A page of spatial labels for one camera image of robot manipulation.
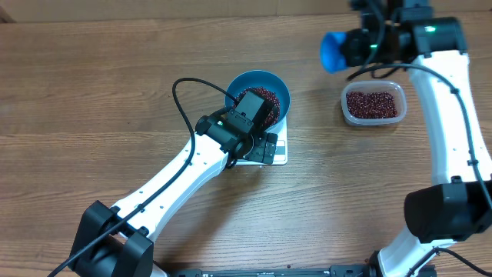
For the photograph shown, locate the blue measuring scoop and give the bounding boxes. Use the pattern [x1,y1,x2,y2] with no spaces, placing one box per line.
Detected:
[320,32,347,74]

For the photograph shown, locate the white kitchen scale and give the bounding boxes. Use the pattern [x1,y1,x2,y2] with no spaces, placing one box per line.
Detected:
[237,118,288,165]

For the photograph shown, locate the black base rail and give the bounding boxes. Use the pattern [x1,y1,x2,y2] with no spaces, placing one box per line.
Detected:
[167,265,382,277]

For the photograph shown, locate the red beans in bowl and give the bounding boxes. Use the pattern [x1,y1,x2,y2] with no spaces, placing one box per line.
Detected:
[236,87,281,128]

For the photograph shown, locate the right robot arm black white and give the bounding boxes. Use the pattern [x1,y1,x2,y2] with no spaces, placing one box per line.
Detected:
[334,1,491,276]

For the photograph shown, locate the teal blue bowl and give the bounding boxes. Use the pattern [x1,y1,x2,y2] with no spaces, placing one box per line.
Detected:
[227,70,291,133]

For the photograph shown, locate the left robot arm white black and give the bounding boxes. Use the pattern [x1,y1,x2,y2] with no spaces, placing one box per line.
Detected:
[67,87,291,276]

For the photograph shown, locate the clear plastic container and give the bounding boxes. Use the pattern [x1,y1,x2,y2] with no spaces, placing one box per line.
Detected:
[341,81,407,127]

